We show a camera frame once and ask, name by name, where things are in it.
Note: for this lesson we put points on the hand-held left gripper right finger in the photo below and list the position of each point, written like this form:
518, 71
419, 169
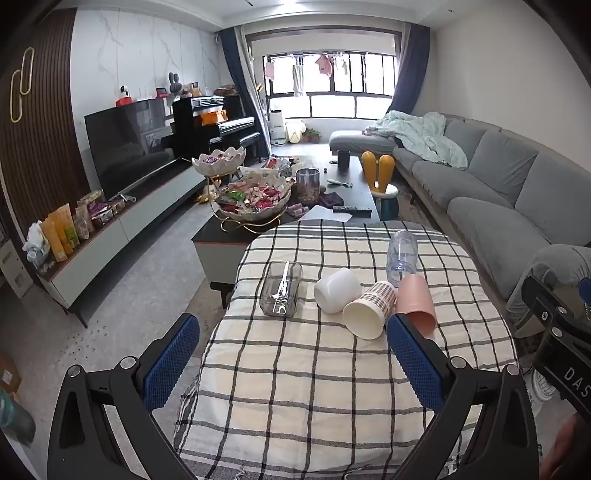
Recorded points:
415, 364

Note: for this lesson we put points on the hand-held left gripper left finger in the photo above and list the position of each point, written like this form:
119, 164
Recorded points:
171, 364

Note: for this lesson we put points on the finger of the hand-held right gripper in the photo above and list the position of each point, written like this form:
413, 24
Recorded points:
545, 304

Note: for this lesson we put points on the pink cup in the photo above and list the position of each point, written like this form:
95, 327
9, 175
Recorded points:
415, 297

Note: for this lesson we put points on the checked paper cup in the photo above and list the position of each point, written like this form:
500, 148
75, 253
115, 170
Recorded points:
369, 309

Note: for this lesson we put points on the white cup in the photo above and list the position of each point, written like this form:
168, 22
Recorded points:
339, 288

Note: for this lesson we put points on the black cup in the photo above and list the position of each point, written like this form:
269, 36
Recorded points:
344, 160

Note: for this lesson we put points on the person's white shoe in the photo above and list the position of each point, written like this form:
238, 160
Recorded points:
542, 390

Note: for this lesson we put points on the person's grey trouser leg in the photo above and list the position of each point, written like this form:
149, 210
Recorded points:
549, 265

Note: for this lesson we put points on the clear plastic bottle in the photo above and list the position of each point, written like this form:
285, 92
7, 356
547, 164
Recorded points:
400, 256

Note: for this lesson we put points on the checked tablecloth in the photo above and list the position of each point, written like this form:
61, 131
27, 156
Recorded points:
300, 378

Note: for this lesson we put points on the clear glass jar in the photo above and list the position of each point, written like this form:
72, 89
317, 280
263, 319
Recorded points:
281, 290

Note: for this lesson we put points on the grey sofa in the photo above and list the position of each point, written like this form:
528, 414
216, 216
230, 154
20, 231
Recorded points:
485, 184

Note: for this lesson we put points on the white television cabinet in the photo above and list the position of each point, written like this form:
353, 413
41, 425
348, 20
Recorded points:
97, 249

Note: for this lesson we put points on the cardboard box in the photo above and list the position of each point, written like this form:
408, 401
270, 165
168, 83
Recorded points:
8, 376

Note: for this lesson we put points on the black remote control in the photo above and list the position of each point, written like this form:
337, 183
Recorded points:
353, 210

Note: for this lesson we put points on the row of snack packets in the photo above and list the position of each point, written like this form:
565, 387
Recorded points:
76, 226

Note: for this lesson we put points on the white paper sheet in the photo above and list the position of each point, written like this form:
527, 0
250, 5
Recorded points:
321, 213

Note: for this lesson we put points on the white crumpled bag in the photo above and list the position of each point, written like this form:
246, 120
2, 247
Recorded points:
37, 244

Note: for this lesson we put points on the dark coffee table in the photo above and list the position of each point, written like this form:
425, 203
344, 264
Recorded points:
362, 191

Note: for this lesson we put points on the purple box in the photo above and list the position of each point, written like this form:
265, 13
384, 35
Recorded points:
331, 200

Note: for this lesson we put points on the pile of wrapped candies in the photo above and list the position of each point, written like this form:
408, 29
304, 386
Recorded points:
256, 196

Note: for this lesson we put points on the yellow rabbit-ear stool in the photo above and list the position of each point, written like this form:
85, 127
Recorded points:
377, 170

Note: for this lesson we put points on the glass jar with snacks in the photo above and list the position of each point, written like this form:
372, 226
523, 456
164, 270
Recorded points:
307, 187

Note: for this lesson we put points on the light green blanket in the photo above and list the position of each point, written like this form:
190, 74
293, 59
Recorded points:
425, 134

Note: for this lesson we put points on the white tiered bowl stand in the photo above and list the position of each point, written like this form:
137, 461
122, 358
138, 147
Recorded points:
220, 161

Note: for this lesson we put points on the flat screen television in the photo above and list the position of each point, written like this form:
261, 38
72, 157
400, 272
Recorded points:
124, 143

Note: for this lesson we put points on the black upright piano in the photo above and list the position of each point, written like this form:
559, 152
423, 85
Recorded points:
198, 134

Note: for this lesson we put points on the orange bag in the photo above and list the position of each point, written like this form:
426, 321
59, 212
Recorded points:
210, 118

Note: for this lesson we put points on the white air purifier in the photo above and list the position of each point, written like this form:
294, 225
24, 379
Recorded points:
277, 127

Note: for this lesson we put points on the yellow bin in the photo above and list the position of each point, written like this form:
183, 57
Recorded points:
294, 133

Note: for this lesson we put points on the dark blue curtain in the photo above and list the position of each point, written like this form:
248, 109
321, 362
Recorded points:
240, 83
411, 69

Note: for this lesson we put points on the grey rabbit figure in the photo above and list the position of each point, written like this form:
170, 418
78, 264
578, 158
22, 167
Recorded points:
173, 83

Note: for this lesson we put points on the hanging white garment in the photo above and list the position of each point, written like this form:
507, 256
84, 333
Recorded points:
298, 81

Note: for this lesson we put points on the hanging pink garment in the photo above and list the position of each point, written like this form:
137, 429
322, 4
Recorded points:
324, 65
269, 70

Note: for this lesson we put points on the white security camera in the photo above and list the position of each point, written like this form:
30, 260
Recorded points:
124, 92

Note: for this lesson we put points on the window frame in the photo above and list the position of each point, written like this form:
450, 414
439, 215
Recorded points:
332, 94

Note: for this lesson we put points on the gold paperclip wall ornament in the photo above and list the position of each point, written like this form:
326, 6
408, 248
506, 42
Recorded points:
16, 94
27, 69

